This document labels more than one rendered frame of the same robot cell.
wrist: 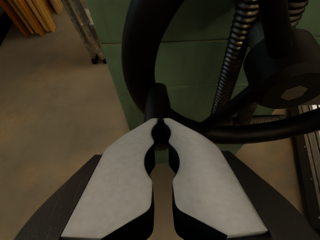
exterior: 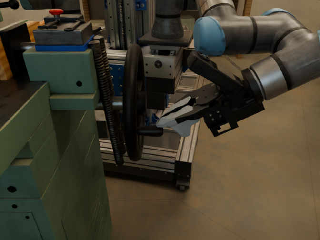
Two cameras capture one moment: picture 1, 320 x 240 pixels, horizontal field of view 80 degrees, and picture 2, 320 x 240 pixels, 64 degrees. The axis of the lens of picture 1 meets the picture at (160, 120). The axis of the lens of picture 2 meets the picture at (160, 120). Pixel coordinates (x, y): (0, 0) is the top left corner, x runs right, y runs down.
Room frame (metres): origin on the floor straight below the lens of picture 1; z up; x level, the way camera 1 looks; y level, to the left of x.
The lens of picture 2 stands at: (0.06, 0.45, 1.12)
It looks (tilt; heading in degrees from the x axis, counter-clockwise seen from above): 32 degrees down; 270
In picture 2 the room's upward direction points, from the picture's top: straight up
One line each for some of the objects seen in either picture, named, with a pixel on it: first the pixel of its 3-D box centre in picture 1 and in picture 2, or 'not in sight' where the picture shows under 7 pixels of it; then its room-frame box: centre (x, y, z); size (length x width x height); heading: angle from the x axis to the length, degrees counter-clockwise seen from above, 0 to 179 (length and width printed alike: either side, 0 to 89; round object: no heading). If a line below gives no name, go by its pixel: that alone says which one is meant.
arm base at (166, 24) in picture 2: not in sight; (167, 24); (0.03, -0.78, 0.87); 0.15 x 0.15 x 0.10
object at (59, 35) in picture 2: not in sight; (65, 29); (0.27, -0.12, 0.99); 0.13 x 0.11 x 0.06; 89
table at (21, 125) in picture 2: not in sight; (38, 80); (0.36, -0.12, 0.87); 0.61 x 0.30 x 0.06; 89
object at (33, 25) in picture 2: not in sight; (22, 47); (0.39, -0.15, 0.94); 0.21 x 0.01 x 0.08; 89
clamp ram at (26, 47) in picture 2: not in sight; (33, 47); (0.35, -0.12, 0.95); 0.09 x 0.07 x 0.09; 89
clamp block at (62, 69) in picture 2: not in sight; (70, 63); (0.27, -0.12, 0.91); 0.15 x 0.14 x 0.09; 89
